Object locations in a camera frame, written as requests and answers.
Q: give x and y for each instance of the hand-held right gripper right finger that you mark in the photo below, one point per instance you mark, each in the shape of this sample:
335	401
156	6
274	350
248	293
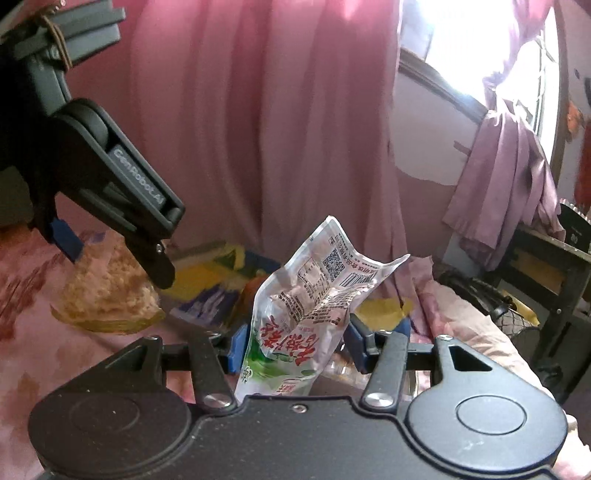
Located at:
358	347

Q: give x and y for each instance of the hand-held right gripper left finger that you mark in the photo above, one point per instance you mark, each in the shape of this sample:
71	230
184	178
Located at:
238	350

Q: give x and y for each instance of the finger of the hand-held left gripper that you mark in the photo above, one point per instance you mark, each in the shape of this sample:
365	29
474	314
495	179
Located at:
157	265
69	240

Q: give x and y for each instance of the colourful printed cardboard box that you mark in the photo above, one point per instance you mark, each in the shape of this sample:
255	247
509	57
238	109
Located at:
198	277

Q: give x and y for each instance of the clear rice cracker packet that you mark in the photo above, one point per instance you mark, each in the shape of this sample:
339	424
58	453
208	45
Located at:
106	295

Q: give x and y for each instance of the white green snack packet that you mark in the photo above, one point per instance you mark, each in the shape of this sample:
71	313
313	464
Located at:
295	295

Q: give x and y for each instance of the pink floral bedsheet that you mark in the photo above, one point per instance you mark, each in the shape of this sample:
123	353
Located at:
27	295

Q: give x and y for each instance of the brown rubber band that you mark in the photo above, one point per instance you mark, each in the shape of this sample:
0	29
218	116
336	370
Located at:
57	39

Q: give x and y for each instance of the yellow plastic bag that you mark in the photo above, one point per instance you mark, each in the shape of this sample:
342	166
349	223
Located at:
526	314

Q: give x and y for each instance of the pink curtain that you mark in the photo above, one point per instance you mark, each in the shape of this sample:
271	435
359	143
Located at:
277	115

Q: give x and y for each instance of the lilac tied curtain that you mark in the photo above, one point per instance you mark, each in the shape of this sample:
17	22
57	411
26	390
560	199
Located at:
508	184

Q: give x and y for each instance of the wooden desk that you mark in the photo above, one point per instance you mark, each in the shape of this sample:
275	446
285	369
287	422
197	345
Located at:
568	272

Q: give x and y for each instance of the black box with silver tips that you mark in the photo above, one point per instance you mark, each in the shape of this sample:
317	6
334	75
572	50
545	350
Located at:
575	230

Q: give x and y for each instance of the window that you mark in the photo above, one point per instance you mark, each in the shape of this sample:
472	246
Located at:
452	41

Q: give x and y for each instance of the red wall hanging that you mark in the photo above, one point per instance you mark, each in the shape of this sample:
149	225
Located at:
584	175

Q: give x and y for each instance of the orange wall decoration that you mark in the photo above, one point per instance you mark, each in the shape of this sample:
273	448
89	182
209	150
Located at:
575	119

